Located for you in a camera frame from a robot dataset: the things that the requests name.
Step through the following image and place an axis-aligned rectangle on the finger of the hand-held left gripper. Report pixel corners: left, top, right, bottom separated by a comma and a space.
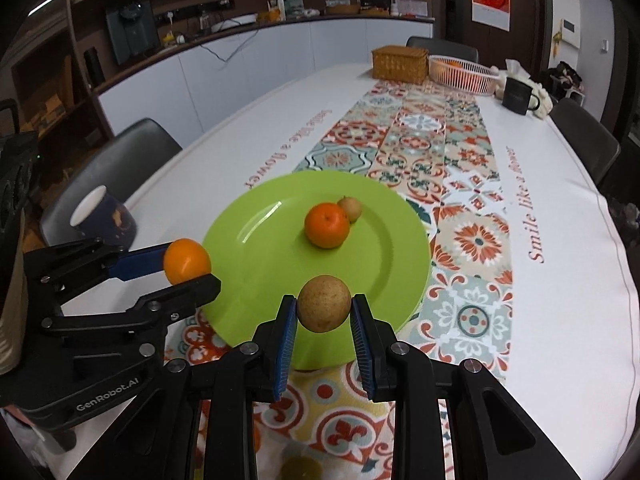
24, 237, 172, 292
41, 273, 222, 357

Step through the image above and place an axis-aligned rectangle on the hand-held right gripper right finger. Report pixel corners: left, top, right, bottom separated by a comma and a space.
349, 293, 584, 480

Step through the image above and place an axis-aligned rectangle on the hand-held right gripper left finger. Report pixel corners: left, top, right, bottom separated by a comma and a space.
66, 294, 301, 480

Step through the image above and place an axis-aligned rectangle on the brown round pear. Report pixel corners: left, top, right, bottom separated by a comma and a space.
337, 196, 362, 224
279, 455, 324, 480
297, 275, 352, 333

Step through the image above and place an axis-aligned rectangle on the green plate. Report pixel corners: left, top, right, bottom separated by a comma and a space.
201, 170, 432, 372

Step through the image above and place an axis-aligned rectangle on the navy blue mug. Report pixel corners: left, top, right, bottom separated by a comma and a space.
69, 185, 138, 254

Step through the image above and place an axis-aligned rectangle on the grey dining chair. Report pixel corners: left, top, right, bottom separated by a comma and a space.
405, 36, 480, 64
39, 118, 184, 249
547, 97, 622, 187

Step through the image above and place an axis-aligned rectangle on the black thermos bottle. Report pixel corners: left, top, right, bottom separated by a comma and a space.
82, 46, 106, 89

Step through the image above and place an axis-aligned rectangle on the wooden shelf unit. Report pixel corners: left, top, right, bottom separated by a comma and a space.
0, 0, 113, 148

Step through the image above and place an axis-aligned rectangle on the black water dispenser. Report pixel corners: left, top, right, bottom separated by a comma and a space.
105, 0, 161, 66

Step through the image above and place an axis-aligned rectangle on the patterned white tablecloth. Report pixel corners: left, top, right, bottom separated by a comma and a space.
47, 62, 640, 480

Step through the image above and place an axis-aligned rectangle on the white counter cabinet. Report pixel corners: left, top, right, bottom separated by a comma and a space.
94, 16, 437, 150

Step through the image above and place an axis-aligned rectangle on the wicker box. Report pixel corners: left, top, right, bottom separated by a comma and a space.
371, 46, 430, 84

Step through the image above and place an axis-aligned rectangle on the white plastic basket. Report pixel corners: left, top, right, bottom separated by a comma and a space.
428, 54, 501, 97

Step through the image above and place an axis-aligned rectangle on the black mug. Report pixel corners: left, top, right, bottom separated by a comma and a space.
501, 76, 542, 115

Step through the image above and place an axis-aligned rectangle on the black bag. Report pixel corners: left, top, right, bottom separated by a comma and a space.
544, 61, 587, 102

